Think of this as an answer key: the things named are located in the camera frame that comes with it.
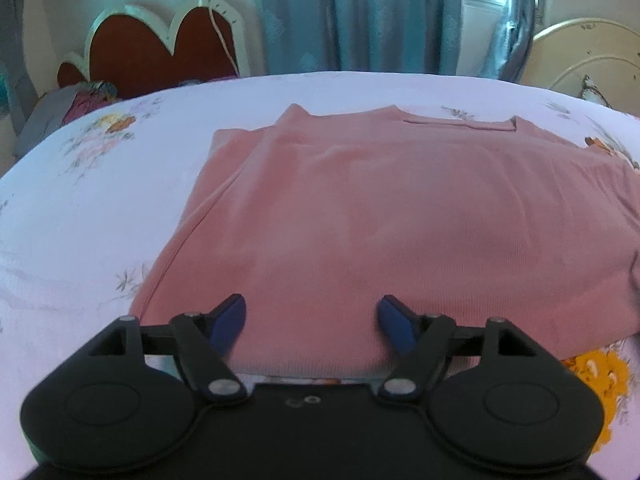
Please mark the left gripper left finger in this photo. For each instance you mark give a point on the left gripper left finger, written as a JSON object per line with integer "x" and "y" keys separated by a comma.
{"x": 203, "y": 340}

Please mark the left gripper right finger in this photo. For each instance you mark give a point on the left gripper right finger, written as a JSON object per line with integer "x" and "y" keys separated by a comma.
{"x": 422, "y": 344}

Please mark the pink long-sleeve sweater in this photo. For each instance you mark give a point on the pink long-sleeve sweater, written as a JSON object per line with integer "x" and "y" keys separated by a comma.
{"x": 315, "y": 218}

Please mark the pile of clothes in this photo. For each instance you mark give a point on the pile of clothes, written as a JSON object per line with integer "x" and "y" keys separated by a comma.
{"x": 60, "y": 107}

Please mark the floral pink bed sheet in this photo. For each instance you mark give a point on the floral pink bed sheet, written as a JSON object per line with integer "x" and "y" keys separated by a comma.
{"x": 85, "y": 213}

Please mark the blue tied right curtain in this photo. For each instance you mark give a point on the blue tied right curtain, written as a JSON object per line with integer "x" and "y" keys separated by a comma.
{"x": 511, "y": 42}

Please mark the patterned pillow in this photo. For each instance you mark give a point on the patterned pillow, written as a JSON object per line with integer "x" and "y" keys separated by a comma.
{"x": 591, "y": 93}

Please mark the red heart-shaped headboard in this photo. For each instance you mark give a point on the red heart-shaped headboard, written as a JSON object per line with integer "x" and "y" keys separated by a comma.
{"x": 137, "y": 51}

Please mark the grey left curtain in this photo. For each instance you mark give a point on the grey left curtain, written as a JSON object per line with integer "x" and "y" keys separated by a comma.
{"x": 22, "y": 94}

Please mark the cream round headboard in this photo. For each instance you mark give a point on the cream round headboard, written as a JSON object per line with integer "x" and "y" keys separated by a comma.
{"x": 563, "y": 54}

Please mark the blue centre curtain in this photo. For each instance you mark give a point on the blue centre curtain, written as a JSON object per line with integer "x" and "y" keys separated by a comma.
{"x": 385, "y": 36}

